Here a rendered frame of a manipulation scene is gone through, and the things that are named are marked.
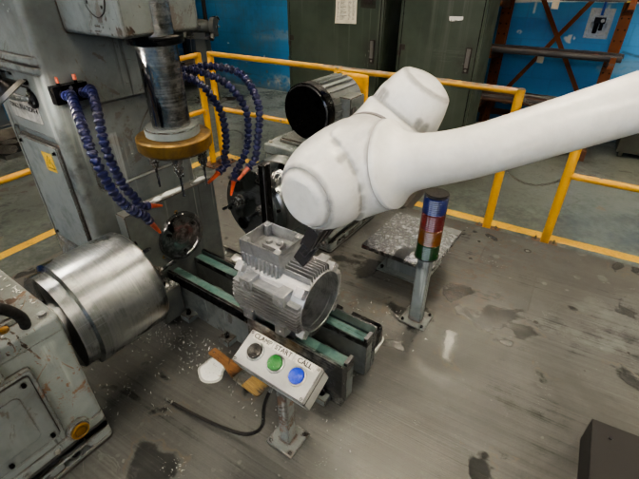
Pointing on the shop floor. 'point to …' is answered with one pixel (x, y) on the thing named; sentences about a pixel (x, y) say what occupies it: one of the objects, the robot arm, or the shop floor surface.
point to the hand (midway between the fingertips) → (306, 251)
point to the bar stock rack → (550, 55)
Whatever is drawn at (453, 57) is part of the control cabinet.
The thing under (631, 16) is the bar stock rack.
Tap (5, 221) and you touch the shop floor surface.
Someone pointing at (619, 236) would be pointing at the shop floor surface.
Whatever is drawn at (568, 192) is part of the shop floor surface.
